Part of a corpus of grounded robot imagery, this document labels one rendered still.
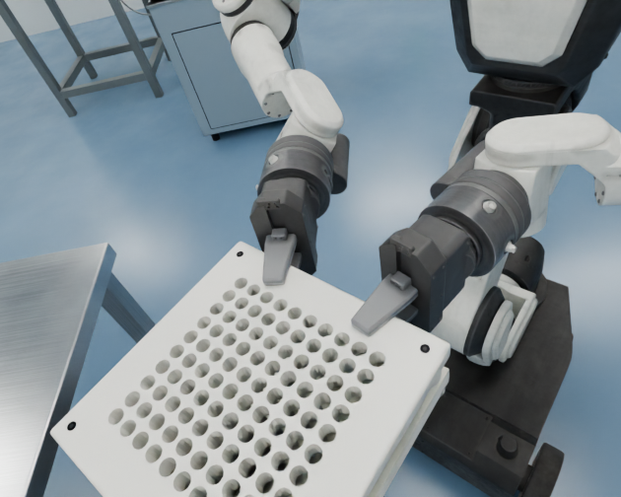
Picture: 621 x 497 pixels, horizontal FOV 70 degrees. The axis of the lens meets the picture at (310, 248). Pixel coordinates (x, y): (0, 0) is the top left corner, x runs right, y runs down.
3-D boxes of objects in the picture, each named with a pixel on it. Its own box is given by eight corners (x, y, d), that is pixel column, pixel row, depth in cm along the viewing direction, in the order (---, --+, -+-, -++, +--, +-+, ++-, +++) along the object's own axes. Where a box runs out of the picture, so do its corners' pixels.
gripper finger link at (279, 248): (257, 285, 43) (268, 240, 47) (290, 284, 43) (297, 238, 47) (253, 275, 42) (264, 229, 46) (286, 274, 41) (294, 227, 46)
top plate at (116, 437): (244, 250, 50) (239, 238, 48) (451, 354, 37) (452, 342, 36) (60, 439, 39) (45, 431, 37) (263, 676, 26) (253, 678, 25)
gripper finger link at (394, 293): (345, 320, 39) (390, 276, 41) (374, 341, 37) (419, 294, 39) (343, 311, 38) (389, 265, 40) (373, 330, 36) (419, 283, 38)
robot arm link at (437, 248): (456, 275, 33) (536, 189, 38) (361, 224, 39) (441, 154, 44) (448, 358, 43) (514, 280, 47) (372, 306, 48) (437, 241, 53)
